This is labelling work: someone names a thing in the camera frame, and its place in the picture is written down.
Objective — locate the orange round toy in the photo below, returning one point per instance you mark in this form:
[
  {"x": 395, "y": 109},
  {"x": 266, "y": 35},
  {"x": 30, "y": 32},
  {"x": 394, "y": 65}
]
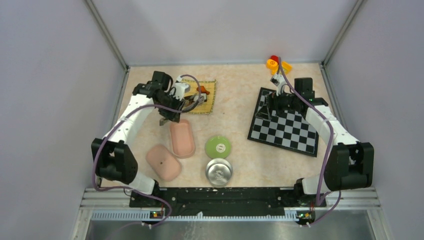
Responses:
[{"x": 272, "y": 64}]

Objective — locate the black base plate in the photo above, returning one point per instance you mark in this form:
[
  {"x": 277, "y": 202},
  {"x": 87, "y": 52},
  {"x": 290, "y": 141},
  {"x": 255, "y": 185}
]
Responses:
[{"x": 224, "y": 202}]

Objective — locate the green round lid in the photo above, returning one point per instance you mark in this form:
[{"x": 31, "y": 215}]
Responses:
[{"x": 218, "y": 147}]

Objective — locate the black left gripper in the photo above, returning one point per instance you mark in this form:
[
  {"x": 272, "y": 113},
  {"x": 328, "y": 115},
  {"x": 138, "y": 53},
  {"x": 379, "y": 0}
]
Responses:
[{"x": 172, "y": 115}]

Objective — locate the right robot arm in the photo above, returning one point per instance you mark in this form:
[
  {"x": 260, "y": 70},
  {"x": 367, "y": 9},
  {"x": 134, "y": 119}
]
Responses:
[{"x": 348, "y": 163}]

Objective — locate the pink lunch box lid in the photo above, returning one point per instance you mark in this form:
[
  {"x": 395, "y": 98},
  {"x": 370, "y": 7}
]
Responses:
[{"x": 163, "y": 163}]

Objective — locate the bamboo mat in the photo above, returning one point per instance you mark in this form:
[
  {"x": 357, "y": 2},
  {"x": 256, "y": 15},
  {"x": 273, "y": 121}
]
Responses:
[{"x": 208, "y": 95}]

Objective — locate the round steel container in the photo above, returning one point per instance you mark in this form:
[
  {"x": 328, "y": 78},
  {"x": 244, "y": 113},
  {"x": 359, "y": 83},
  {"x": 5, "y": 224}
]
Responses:
[{"x": 218, "y": 172}]

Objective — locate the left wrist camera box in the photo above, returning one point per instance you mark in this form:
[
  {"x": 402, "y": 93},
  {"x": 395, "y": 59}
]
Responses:
[{"x": 179, "y": 88}]

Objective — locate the pink lunch box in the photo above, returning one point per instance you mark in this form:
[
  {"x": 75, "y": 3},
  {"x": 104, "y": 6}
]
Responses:
[{"x": 182, "y": 139}]

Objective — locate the orange chicken drumstick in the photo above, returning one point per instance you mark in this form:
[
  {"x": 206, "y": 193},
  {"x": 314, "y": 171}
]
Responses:
[{"x": 203, "y": 90}]

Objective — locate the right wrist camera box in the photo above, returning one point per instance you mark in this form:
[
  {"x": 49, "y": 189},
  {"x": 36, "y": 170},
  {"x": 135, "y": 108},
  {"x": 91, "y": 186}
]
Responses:
[{"x": 278, "y": 79}]

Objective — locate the red toy block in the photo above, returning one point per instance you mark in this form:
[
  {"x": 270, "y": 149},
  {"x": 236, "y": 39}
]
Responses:
[{"x": 275, "y": 58}]

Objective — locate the silver metal tongs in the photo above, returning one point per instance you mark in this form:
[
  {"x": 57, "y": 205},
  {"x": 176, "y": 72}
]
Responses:
[{"x": 190, "y": 103}]

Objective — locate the aluminium frame rail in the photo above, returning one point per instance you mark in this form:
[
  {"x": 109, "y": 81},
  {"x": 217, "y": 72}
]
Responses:
[{"x": 113, "y": 205}]

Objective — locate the checkerboard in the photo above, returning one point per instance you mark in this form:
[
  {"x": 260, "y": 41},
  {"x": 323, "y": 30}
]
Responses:
[{"x": 290, "y": 132}]

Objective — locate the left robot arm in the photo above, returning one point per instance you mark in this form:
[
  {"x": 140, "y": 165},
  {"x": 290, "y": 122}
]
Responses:
[{"x": 113, "y": 159}]

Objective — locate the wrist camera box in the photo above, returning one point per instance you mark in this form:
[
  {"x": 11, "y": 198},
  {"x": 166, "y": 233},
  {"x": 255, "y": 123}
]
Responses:
[
  {"x": 179, "y": 88},
  {"x": 278, "y": 79}
]

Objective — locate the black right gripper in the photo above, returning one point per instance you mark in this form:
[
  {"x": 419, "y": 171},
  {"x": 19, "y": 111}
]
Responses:
[{"x": 263, "y": 112}]

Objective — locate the yellow toy block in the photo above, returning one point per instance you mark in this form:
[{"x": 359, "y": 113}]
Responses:
[{"x": 286, "y": 67}]

